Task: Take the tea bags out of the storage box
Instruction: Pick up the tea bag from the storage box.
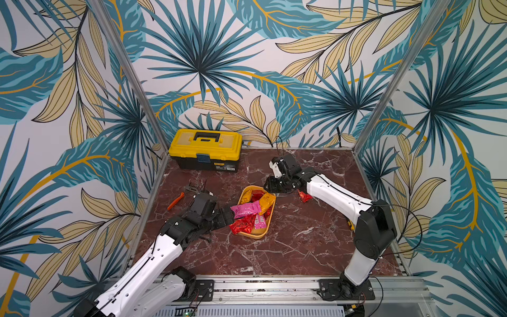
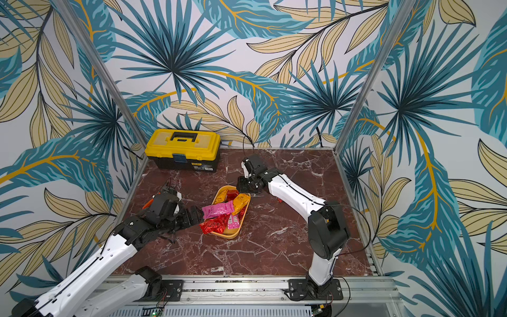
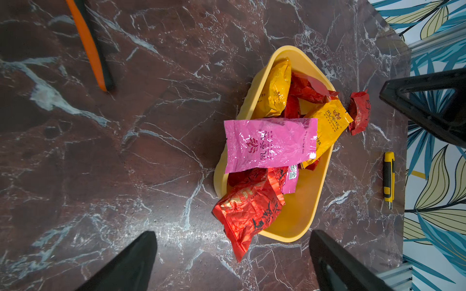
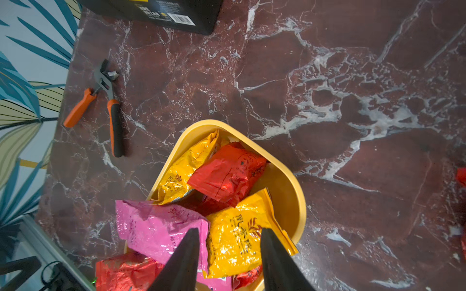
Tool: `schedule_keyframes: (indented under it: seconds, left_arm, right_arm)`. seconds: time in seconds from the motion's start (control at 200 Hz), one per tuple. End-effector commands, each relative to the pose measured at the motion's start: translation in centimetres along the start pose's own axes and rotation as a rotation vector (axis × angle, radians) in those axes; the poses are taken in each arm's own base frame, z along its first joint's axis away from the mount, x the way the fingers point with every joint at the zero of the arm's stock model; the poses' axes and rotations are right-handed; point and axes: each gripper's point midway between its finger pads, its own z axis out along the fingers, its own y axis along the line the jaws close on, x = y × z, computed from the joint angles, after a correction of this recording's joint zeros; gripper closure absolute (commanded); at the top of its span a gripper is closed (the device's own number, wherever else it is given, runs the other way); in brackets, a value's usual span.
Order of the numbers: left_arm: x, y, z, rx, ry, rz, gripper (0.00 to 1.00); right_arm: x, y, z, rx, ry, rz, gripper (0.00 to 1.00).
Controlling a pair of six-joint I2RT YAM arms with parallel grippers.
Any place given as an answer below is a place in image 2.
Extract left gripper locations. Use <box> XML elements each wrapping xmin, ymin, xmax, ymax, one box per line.
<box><xmin>158</xmin><ymin>205</ymin><xmax>204</xmax><ymax>236</ymax></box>

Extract small red tea bag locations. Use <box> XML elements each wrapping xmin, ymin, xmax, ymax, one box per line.
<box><xmin>225</xmin><ymin>190</ymin><xmax>239</xmax><ymax>202</ymax></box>

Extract pink tea bag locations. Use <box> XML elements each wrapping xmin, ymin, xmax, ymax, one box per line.
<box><xmin>227</xmin><ymin>215</ymin><xmax>240</xmax><ymax>230</ymax></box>
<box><xmin>202</xmin><ymin>202</ymin><xmax>235</xmax><ymax>219</ymax></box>

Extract large red tea bag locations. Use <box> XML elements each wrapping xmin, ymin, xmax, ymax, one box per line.
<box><xmin>199</xmin><ymin>214</ymin><xmax>230</xmax><ymax>235</ymax></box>

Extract yellow plastic storage box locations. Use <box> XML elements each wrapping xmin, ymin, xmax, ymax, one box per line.
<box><xmin>211</xmin><ymin>185</ymin><xmax>250</xmax><ymax>239</ymax></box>

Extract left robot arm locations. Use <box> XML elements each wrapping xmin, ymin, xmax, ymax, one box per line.
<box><xmin>11</xmin><ymin>190</ymin><xmax>204</xmax><ymax>316</ymax></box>

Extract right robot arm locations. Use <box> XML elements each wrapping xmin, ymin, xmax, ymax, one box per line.
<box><xmin>236</xmin><ymin>155</ymin><xmax>351</xmax><ymax>288</ymax></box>

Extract yellow tea bag with labels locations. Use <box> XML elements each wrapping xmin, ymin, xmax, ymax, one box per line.
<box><xmin>213</xmin><ymin>188</ymin><xmax>228</xmax><ymax>204</ymax></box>

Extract yellow black toolbox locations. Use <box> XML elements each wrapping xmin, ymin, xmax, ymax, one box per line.
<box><xmin>145</xmin><ymin>129</ymin><xmax>220</xmax><ymax>173</ymax></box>

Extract orange handled pliers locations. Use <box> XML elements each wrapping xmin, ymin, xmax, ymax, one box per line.
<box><xmin>142</xmin><ymin>198</ymin><xmax>154</xmax><ymax>209</ymax></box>

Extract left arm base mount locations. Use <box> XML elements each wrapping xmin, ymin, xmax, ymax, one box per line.
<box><xmin>135</xmin><ymin>279</ymin><xmax>184</xmax><ymax>302</ymax></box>

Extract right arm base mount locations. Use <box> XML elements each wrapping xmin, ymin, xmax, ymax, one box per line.
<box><xmin>285</xmin><ymin>279</ymin><xmax>343</xmax><ymax>301</ymax></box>

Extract aluminium front rail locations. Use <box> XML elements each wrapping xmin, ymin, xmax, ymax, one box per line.
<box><xmin>59</xmin><ymin>275</ymin><xmax>405</xmax><ymax>317</ymax></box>

